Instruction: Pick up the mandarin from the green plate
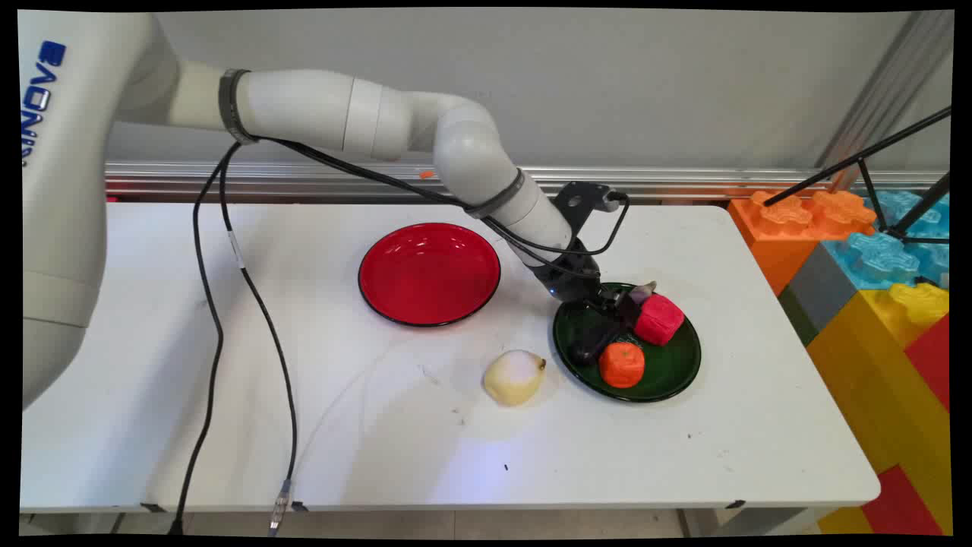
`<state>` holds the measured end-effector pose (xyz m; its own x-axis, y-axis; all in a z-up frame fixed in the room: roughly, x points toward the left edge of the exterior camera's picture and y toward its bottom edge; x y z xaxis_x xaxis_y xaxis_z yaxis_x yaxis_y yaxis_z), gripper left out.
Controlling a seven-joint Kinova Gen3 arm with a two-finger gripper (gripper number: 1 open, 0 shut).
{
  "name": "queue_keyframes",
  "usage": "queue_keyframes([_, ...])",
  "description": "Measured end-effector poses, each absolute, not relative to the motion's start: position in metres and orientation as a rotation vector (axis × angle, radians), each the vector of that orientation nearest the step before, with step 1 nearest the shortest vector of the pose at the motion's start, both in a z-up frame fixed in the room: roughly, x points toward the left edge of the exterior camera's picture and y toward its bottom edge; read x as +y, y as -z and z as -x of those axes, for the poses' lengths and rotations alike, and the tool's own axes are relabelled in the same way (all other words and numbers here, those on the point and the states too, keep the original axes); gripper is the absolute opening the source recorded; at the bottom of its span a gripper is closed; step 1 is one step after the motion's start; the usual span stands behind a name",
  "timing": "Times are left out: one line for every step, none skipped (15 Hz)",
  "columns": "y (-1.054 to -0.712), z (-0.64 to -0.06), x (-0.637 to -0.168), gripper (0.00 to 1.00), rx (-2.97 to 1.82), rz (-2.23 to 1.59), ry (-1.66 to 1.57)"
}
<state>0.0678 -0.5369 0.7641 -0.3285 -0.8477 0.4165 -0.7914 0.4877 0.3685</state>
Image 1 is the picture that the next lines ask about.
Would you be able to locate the black cable with silver plug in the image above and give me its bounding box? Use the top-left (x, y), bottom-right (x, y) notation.
top-left (219, 152), bottom-right (299, 537)

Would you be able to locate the dark green plate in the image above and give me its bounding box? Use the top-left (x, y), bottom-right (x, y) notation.
top-left (552, 281), bottom-right (702, 403)

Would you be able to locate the black tripod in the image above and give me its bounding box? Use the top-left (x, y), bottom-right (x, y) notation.
top-left (762, 106), bottom-right (952, 246)

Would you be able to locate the aluminium post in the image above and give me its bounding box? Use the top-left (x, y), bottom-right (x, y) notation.
top-left (816, 11), bottom-right (955, 192)

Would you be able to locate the purple toy eggplant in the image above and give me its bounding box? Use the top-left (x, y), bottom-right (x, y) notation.
top-left (570, 280), bottom-right (658, 368)

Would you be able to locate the red plate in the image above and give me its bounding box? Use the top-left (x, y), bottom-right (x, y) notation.
top-left (358, 222), bottom-right (503, 329)

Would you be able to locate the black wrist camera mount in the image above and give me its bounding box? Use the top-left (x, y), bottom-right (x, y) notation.
top-left (552, 181), bottom-right (620, 238)

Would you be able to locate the red giant building block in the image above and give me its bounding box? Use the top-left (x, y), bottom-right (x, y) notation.
top-left (861, 464), bottom-right (945, 537)
top-left (903, 314), bottom-right (952, 413)

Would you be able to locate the yellow giant building block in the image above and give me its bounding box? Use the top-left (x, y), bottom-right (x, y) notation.
top-left (806, 283), bottom-right (952, 535)

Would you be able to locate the black camera cable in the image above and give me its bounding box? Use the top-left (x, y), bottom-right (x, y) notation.
top-left (251, 135), bottom-right (632, 279)

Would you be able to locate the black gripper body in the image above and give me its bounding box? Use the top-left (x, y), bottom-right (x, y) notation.
top-left (529, 240), bottom-right (607, 306)

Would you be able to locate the blue giant building block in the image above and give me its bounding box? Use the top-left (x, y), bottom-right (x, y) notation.
top-left (822, 230), bottom-right (951, 292)
top-left (866, 190), bottom-right (951, 238)

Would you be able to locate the grey giant building block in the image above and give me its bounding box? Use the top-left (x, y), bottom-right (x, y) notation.
top-left (778, 242), bottom-right (863, 347)

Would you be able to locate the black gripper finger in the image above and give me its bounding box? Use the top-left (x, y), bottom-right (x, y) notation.
top-left (581, 299), bottom-right (621, 332)
top-left (600, 284), bottom-right (645, 327)

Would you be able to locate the red toy cube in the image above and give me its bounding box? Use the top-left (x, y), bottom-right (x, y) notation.
top-left (633, 293), bottom-right (686, 348)

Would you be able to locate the grey arm strap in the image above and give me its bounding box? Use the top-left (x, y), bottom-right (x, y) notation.
top-left (218, 68), bottom-right (260, 146)
top-left (464, 168), bottom-right (527, 220)

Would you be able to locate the orange giant building block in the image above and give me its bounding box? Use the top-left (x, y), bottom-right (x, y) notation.
top-left (727, 189), bottom-right (879, 298)

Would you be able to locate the aluminium rail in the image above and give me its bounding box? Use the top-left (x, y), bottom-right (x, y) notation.
top-left (104, 160), bottom-right (950, 205)

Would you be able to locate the pale yellow toy pear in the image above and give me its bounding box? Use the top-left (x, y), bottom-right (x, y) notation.
top-left (483, 349), bottom-right (548, 407)

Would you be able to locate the orange toy tangerine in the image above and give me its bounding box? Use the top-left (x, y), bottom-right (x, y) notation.
top-left (598, 341), bottom-right (647, 390)

